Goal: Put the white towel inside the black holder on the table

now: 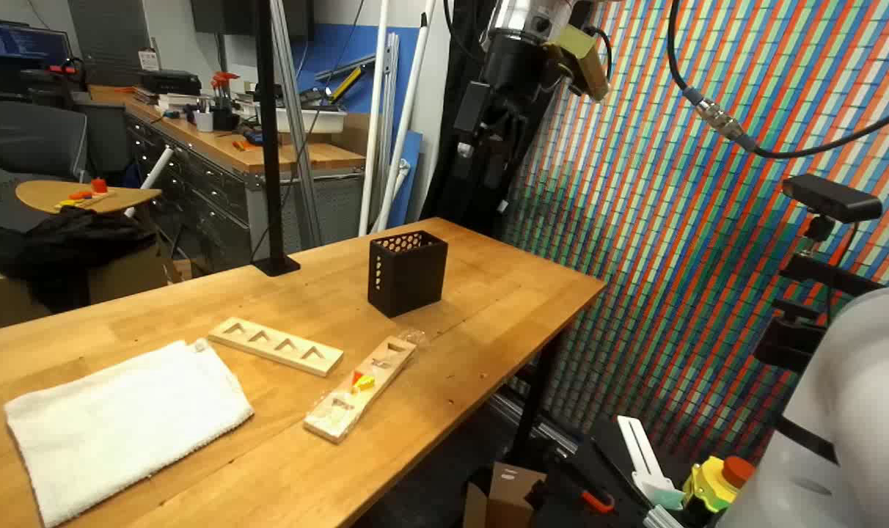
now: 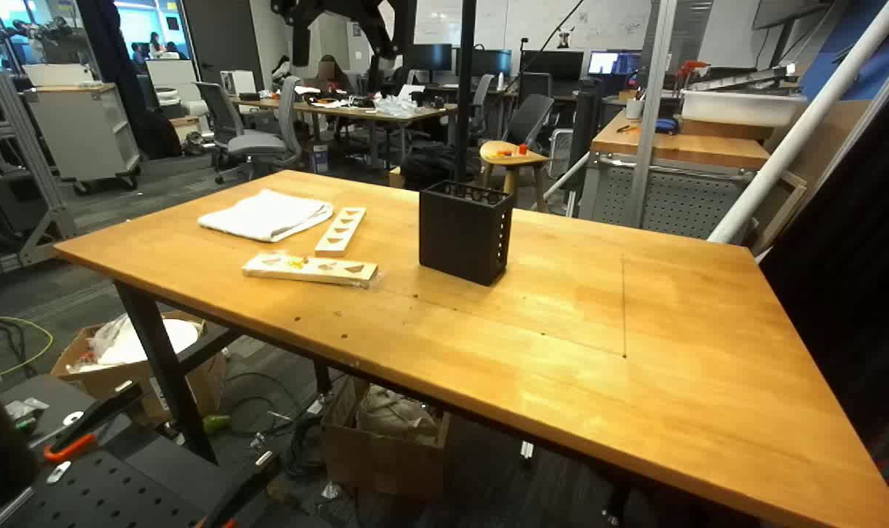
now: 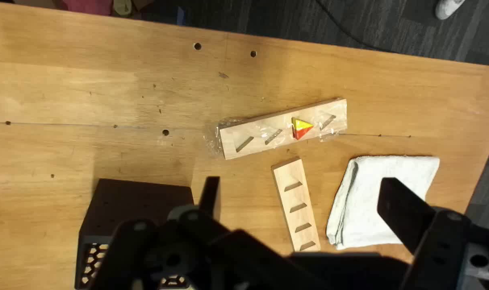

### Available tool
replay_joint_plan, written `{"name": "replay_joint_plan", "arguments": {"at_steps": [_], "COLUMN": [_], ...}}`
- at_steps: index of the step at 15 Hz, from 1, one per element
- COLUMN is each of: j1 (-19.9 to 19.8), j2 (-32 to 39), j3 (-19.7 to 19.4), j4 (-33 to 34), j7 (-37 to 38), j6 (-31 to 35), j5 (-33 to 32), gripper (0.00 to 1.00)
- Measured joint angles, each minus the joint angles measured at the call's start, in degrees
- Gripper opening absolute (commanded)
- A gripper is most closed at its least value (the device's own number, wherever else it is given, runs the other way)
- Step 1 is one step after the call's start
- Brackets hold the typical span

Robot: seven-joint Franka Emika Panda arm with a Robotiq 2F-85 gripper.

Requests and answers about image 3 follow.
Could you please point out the short wooden puzzle board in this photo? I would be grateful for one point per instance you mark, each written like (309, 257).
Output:
(293, 189)

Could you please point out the black perforated holder box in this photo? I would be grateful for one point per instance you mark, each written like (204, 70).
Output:
(113, 203)

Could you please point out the long wooden puzzle board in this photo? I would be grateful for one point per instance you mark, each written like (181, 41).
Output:
(267, 133)

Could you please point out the red yellow triangle piece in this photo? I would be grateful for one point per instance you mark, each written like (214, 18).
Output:
(301, 128)

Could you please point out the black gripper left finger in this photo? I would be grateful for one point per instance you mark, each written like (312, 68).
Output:
(209, 205)

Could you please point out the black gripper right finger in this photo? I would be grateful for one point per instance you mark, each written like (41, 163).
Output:
(435, 237)

